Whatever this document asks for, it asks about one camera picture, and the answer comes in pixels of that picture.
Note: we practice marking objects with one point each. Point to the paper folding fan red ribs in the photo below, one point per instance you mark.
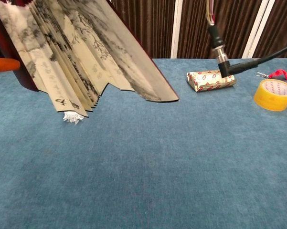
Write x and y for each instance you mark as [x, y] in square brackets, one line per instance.
[86, 59]

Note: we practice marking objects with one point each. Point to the blue felt table cover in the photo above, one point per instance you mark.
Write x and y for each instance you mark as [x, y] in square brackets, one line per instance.
[133, 167]

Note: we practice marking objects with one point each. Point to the gold and red wrapped packet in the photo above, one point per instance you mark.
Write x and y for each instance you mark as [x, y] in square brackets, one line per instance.
[205, 82]

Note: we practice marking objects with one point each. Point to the bundle of clear plastic straws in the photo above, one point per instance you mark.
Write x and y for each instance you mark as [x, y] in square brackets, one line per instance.
[72, 118]

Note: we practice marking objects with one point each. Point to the dark brown pleated curtain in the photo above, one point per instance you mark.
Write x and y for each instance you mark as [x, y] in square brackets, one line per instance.
[193, 23]

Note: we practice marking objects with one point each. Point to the yellow packing tape roll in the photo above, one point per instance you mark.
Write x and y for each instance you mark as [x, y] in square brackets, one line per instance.
[269, 102]

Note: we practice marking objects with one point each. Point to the white frame post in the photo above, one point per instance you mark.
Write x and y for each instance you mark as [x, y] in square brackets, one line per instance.
[176, 28]
[258, 28]

